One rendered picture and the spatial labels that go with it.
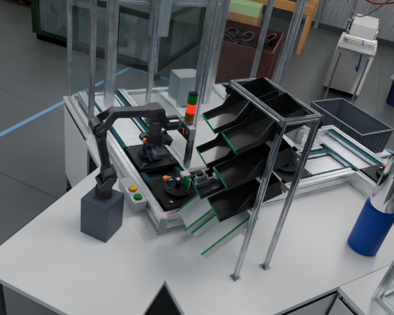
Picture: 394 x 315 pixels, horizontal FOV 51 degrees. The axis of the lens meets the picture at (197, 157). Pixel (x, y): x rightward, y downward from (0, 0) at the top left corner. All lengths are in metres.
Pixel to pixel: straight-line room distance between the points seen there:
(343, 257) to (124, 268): 1.08
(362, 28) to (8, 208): 5.08
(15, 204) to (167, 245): 1.83
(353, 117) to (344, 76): 2.61
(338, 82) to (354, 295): 4.95
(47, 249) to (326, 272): 1.29
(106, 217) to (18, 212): 1.68
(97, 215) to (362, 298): 1.24
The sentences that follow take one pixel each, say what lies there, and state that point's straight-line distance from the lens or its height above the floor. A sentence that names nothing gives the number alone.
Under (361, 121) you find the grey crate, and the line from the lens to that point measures 4.06.
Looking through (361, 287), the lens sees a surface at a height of 0.86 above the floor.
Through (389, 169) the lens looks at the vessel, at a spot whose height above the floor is 1.35.
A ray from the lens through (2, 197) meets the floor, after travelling 3.62.
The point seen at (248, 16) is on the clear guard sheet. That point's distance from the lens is 3.20.
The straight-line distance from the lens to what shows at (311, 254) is 2.16.
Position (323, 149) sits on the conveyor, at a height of 0.92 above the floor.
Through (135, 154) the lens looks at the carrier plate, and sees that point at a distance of 2.36.
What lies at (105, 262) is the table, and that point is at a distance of 1.89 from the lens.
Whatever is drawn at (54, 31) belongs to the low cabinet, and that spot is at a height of 0.21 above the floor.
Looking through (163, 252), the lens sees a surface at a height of 0.86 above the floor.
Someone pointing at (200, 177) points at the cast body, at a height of 1.26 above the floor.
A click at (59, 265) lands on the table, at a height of 0.86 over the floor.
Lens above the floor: 2.26
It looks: 32 degrees down
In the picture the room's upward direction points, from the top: 11 degrees clockwise
